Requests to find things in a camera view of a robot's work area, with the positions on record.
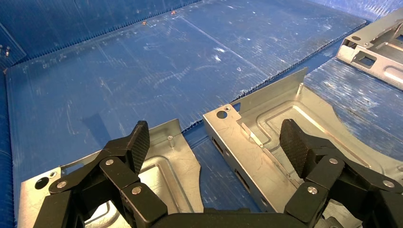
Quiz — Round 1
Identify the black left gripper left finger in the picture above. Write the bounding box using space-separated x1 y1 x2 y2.
33 120 168 228

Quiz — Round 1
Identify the stamped sheet metal bracket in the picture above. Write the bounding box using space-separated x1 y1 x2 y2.
202 67 403 228
17 118 205 228
336 7 403 91

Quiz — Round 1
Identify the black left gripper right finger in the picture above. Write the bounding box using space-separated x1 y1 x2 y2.
278 118 403 228

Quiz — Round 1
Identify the blue corrugated box orange outside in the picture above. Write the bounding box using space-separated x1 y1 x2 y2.
0 0 403 228

